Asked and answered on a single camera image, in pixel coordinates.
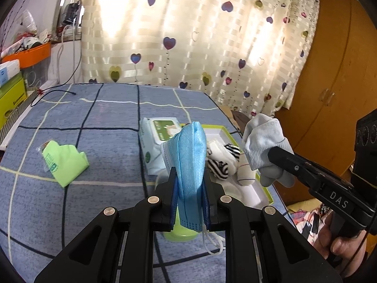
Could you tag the wet wipes pack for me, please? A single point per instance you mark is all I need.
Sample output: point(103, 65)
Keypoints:
point(153, 147)

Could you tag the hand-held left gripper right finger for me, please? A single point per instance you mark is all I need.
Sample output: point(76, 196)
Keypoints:
point(206, 212)

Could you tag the green cloth in clear packet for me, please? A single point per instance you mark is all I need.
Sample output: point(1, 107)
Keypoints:
point(64, 162)

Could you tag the person's right hand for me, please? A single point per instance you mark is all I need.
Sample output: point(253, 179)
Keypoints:
point(341, 246)

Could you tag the white box with green rim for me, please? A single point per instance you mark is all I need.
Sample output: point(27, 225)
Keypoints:
point(250, 196)

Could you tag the black white striped sock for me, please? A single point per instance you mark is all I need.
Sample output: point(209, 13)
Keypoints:
point(232, 150)
point(221, 169)

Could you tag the clear patterned storage box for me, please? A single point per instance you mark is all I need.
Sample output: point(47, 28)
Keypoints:
point(35, 73)

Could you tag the black device on windowsill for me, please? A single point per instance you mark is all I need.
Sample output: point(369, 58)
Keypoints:
point(70, 13)

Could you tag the beige sock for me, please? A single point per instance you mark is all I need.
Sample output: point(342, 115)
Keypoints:
point(246, 172)

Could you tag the white blue box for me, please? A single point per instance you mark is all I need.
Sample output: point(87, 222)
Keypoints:
point(8, 72)

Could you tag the green cardboard box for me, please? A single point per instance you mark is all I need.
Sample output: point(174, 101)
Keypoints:
point(11, 97)

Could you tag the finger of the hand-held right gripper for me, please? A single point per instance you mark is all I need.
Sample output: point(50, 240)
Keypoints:
point(324, 174)
point(291, 166)

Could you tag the orange tray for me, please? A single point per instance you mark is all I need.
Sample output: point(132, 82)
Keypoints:
point(32, 54)

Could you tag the wooden wardrobe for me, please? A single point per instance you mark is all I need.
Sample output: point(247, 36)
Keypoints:
point(332, 50)

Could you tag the blue face mask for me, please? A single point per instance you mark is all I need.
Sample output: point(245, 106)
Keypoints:
point(191, 168)

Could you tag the clear plastic bag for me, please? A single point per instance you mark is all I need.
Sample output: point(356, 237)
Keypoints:
point(25, 22)

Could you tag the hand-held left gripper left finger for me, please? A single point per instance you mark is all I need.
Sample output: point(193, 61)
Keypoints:
point(174, 194)

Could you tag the grey socks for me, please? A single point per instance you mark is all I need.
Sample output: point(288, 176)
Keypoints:
point(262, 144)

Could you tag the heart print curtain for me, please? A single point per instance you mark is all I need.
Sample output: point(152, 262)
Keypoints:
point(176, 20)

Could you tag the blue plaid bed sheet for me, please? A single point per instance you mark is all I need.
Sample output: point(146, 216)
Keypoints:
point(88, 109)

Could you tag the dark brown stool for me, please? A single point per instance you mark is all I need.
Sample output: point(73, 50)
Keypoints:
point(238, 121)

